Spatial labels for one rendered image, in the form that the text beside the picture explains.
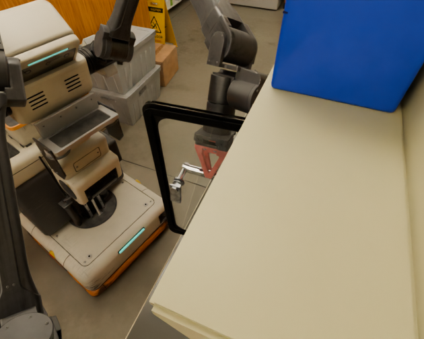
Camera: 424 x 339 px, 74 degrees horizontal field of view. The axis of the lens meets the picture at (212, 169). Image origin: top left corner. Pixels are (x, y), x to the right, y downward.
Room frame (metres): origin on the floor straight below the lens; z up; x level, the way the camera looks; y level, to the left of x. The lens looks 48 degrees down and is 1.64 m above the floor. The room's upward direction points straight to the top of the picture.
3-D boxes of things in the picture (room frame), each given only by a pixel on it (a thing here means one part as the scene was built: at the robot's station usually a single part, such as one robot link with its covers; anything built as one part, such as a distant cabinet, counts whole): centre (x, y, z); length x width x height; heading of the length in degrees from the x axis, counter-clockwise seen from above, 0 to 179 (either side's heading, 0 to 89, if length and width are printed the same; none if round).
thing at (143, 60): (2.31, 0.78, 0.49); 0.60 x 0.42 x 0.33; 158
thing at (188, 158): (0.33, -0.03, 1.19); 0.30 x 0.01 x 0.40; 73
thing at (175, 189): (0.35, 0.07, 1.18); 0.02 x 0.02 x 0.06; 73
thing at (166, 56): (2.89, 0.59, 0.14); 0.41 x 0.32 x 0.28; 164
